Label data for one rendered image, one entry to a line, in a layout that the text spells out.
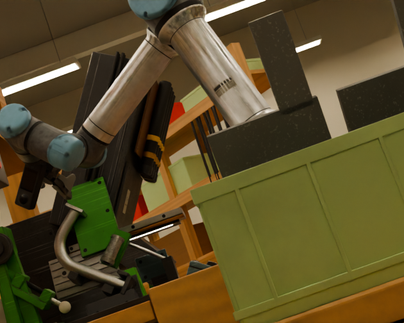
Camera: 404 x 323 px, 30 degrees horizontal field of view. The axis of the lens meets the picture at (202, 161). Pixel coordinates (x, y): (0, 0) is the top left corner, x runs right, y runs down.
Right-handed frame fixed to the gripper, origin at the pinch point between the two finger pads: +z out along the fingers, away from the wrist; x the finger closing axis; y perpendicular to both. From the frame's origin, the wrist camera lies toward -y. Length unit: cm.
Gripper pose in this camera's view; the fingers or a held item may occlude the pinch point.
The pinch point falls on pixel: (54, 193)
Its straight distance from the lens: 194.7
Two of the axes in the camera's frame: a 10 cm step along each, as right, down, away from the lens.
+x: -8.8, -3.5, 3.1
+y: 4.5, -8.2, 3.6
